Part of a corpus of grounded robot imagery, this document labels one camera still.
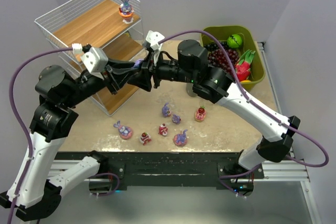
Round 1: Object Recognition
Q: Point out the purple bunny with tube toy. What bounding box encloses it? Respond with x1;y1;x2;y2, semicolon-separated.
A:
132;59;144;69

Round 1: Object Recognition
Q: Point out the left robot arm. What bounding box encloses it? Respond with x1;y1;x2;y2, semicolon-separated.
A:
1;60;138;223

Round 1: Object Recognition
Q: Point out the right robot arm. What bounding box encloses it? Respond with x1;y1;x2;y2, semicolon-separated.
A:
128;39;300;170

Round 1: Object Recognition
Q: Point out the spray bottle white cap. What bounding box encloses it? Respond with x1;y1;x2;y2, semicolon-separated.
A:
186;83;197;98

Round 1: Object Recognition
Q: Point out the small purple bunny strawberry toy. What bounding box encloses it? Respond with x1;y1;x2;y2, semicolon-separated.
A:
172;114;181;124

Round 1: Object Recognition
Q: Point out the dark blue grape bunch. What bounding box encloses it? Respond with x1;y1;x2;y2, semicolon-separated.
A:
204;41;229;51

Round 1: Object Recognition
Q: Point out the bunny on pink donut toy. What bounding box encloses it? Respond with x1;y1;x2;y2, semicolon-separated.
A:
113;121;133;140

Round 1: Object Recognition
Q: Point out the dark red grape bunch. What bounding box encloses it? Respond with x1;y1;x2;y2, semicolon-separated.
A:
208;49;240;75

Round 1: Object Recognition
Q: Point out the pink bear donut strawberry toy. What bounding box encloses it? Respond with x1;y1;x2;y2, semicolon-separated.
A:
194;106;206;122

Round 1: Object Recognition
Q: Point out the pink bear cake slice toy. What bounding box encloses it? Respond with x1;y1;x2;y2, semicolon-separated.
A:
139;132;152;145

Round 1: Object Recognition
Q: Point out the green plastic fruit bin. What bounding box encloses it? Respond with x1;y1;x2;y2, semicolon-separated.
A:
201;25;265;91

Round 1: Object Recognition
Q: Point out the purple bunny pink donut toy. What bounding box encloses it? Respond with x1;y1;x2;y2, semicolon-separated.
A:
173;130;187;147

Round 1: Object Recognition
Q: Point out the green round melon toy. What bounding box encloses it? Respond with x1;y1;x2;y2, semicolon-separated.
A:
227;34;243;49

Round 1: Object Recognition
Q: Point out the pink dragon fruit toy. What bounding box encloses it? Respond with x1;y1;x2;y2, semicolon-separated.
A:
235;50;256;82

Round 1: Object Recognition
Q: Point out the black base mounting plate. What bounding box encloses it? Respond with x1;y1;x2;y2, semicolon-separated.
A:
54;151;296;192

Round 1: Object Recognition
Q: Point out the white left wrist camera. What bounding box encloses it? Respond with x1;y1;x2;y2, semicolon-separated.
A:
72;43;108;74

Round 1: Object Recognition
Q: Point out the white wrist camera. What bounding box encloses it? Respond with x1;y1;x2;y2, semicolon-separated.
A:
72;43;108;74
143;30;165;64

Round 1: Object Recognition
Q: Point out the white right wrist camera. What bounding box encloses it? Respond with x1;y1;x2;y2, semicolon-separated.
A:
143;30;165;64

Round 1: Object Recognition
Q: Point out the white wire wooden shelf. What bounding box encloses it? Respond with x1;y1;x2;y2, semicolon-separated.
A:
34;0;145;116

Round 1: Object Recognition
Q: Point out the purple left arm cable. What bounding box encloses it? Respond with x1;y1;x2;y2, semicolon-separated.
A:
6;47;79;224

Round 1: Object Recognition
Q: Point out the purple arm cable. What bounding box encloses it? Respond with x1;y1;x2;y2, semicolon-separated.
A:
6;47;79;224
157;30;329;198

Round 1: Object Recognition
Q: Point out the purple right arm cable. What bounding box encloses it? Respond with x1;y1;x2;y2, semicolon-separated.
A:
157;30;329;198

